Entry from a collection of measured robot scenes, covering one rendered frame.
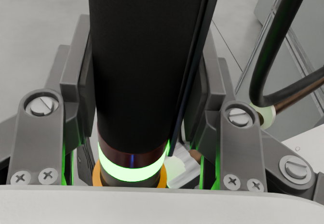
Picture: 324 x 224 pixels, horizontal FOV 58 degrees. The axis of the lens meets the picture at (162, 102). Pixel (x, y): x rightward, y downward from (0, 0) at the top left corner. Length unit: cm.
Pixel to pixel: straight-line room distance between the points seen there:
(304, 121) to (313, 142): 67
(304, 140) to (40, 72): 222
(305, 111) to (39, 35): 236
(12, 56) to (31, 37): 28
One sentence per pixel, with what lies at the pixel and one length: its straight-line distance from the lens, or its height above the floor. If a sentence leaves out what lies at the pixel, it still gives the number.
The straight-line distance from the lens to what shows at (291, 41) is 147.
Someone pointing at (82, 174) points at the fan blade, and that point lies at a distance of 84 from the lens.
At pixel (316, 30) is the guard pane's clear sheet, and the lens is 135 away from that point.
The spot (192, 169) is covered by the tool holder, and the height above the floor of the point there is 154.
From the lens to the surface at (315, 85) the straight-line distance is 33.
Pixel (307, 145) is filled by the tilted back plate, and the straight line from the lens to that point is 66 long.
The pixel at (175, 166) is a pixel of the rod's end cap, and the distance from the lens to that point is 21.
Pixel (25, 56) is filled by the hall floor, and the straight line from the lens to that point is 277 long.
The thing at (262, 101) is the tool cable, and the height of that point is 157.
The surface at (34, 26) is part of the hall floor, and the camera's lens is 310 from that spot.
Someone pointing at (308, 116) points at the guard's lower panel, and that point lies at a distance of 130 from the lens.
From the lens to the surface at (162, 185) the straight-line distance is 17.
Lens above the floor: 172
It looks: 48 degrees down
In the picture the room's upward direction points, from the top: 10 degrees clockwise
